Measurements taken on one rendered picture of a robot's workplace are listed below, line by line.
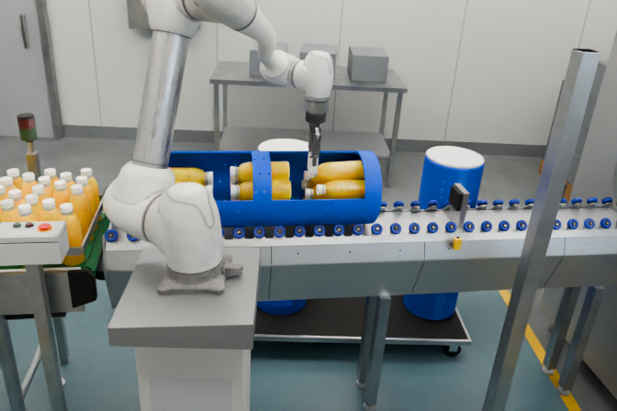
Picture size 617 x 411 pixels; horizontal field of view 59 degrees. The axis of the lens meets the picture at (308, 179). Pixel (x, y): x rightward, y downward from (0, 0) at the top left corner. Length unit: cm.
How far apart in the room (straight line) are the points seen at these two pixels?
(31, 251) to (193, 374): 63
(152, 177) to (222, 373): 58
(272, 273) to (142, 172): 75
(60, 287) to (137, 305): 57
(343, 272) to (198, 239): 85
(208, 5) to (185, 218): 54
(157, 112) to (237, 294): 54
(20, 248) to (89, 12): 391
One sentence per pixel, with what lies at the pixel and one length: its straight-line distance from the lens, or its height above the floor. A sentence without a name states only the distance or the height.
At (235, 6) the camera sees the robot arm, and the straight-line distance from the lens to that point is 148.
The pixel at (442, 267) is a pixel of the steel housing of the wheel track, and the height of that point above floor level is 79.
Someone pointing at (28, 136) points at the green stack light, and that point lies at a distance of 245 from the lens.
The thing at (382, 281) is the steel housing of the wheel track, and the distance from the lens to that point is 225.
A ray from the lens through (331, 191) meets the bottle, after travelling 201.
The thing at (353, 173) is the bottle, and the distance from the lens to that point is 205.
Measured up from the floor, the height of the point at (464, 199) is 106.
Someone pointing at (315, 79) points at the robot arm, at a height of 153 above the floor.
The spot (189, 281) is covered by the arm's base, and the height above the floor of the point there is 111.
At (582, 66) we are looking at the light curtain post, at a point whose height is 166.
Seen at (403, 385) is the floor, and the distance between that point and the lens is 287.
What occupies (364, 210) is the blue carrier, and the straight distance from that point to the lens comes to 201.
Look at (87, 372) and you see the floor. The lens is 297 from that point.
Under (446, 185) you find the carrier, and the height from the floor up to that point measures 93.
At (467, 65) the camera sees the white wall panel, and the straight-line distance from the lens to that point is 559.
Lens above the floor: 196
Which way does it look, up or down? 24 degrees down
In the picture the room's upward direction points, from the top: 3 degrees clockwise
